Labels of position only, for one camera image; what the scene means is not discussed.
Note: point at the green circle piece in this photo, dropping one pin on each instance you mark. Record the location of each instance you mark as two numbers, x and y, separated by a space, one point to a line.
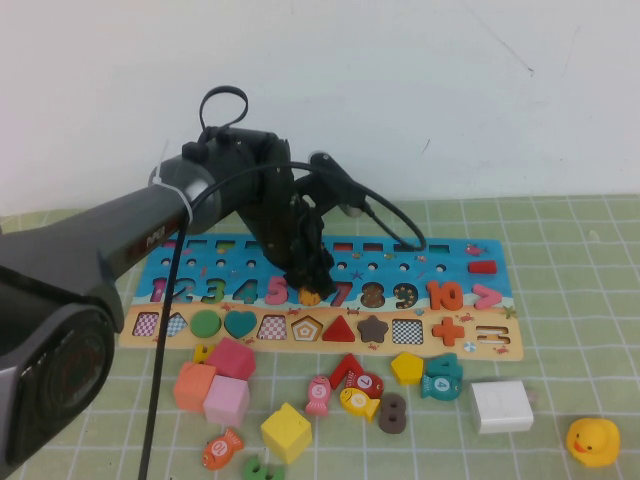
205 324

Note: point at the yellow rubber duck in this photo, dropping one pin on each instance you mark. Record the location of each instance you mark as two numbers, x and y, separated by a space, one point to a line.
592 442

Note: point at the orange fish numbered ten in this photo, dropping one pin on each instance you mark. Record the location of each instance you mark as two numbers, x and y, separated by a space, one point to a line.
220 449

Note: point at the pink number five piece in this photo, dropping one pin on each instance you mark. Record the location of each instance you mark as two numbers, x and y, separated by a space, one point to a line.
274 290

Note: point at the white zip tie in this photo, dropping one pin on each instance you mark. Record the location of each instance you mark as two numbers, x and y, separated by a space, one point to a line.
175 192

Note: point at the teal number four piece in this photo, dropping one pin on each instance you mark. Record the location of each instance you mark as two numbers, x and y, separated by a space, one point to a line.
450 361

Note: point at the orange number ten piece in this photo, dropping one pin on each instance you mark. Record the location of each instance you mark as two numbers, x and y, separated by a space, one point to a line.
434 295

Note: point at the brown star piece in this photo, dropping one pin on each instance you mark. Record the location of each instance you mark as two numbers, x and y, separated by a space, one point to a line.
372 329

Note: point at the orange plus sign piece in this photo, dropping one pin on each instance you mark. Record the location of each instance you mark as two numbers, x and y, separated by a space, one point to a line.
447 331

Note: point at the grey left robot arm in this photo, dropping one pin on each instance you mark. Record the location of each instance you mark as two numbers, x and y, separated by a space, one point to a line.
75 250

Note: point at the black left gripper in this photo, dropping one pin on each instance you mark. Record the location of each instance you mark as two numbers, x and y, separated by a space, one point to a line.
290 230

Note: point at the pink greater-than sign piece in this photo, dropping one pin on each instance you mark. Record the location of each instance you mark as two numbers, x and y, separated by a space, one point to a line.
492 296

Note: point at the small yellow number piece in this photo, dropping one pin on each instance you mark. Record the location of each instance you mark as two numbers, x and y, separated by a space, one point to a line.
201 354

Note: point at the colourful number shape puzzle board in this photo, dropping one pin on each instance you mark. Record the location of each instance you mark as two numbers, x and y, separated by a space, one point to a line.
320 350

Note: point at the magenta wooden cube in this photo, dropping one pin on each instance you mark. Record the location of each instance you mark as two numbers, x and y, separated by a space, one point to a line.
232 357

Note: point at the orange wooden cube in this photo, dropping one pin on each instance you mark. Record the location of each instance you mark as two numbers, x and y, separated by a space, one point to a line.
192 387

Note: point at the yellow number six piece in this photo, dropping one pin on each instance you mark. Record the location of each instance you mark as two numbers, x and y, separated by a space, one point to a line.
309 298

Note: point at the yellow pentagon piece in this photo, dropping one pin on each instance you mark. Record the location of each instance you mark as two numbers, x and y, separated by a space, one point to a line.
406 367

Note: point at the teal fish numbered four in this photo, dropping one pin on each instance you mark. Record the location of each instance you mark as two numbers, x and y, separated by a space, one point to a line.
440 386

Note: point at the yellow fish numbered six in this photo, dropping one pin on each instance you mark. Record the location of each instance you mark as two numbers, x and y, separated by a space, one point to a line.
357 400

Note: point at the red rectangular block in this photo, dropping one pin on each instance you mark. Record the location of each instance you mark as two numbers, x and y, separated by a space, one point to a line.
481 267

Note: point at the white rectangular block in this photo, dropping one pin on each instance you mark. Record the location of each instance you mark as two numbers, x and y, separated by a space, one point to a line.
500 407

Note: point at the green number three piece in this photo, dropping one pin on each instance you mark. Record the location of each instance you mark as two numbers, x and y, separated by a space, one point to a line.
219 296

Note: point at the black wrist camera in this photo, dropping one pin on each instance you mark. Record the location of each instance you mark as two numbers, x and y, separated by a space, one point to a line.
330 180

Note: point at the teal heart piece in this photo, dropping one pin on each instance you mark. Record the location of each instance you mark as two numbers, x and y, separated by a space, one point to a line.
240 322

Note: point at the brown number eight piece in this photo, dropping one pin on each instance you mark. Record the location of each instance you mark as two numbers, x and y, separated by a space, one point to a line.
391 414

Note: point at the green checked tablecloth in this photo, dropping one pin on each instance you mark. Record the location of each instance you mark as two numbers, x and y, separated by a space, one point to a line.
575 300

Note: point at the light pink wooden cube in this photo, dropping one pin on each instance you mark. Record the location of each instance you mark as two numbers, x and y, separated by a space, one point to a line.
225 400

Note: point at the pink fish numbered five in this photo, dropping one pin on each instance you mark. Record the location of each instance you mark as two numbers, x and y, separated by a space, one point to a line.
317 395

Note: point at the red fish numbered seven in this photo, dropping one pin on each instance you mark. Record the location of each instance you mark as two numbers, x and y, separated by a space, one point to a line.
367 382

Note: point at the red triangle piece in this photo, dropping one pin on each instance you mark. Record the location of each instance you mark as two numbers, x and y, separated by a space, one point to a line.
339 332

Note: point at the red number seven piece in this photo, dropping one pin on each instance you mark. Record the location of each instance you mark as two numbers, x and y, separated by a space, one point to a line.
345 370

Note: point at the yellow wooden cube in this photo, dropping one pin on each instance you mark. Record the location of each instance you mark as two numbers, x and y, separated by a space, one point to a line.
285 430

